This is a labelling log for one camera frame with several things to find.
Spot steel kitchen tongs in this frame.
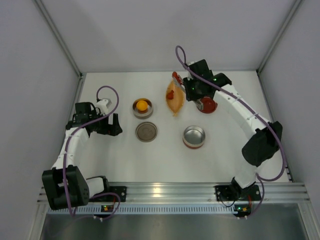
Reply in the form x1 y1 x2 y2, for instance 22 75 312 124
173 74 203 111

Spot red round lid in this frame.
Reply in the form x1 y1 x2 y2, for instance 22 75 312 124
195 96 218 114

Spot red sausage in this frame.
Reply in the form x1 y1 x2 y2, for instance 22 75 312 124
172 71 179 81

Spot orange round food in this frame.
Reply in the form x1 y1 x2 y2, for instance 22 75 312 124
136 100 149 112

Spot red fried chicken drumstick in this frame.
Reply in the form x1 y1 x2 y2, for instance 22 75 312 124
166 90 175 100

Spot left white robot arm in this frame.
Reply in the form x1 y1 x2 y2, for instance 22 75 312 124
41 98 123 210

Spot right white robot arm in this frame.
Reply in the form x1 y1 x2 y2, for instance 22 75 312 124
178 59 283 201

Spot brown steel lunch container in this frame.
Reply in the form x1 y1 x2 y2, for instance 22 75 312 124
132 98 154 119

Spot red steel lunch container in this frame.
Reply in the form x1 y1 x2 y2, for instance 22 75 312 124
182 125 206 149

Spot woven bamboo boat basket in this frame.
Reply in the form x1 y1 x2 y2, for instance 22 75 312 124
165 80 186 117

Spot brown round lid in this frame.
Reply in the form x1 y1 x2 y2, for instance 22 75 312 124
135 121 158 143

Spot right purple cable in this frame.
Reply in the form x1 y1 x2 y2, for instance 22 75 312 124
175 45 287 221

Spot purple cable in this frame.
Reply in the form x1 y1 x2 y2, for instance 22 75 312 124
175 45 287 221
62 85 121 220

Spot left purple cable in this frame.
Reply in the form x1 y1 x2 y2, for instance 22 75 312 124
62 85 121 220

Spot aluminium mounting rail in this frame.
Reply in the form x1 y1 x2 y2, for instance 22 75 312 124
110 182 310 204

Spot left aluminium frame post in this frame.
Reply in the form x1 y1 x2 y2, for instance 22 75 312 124
32 0 83 78

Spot aluminium frame post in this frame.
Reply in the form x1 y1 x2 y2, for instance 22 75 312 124
32 0 83 78
256 0 305 76

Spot grey slotted cable duct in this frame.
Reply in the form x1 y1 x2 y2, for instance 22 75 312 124
47 202 253 216

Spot right aluminium frame post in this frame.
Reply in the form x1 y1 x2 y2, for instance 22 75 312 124
256 0 305 76

